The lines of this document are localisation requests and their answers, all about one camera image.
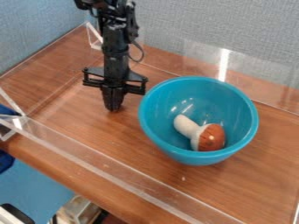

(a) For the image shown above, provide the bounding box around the clear acrylic front barrier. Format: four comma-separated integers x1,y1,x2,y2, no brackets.
0,87,247,224

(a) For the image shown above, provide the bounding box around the blue plastic bowl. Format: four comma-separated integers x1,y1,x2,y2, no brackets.
138,76,259,166

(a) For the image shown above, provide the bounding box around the clear acrylic barrier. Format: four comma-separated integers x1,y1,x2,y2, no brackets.
0,87,247,224
138,31,299,115

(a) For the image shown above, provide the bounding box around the clear acrylic back barrier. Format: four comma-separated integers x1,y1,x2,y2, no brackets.
138,31,299,115

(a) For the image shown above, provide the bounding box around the metal frame under table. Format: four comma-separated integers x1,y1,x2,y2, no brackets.
56,195,102,224

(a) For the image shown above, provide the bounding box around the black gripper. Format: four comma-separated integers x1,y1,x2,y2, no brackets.
83,51,149,111

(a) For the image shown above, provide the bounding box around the clear acrylic corner bracket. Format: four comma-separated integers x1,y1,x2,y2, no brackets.
86,22,103,51

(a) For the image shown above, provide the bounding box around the black cable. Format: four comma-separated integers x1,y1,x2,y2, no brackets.
127,38,146,63

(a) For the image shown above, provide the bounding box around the brown and white mushroom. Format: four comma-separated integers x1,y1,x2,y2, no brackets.
173,115,226,151

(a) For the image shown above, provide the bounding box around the black and white object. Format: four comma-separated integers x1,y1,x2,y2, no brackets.
0,204,35,224

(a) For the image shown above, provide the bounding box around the blue cloth object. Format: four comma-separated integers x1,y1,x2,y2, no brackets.
0,103,19,174

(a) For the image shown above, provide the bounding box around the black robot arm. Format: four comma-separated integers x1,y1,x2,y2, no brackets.
74,0,149,111

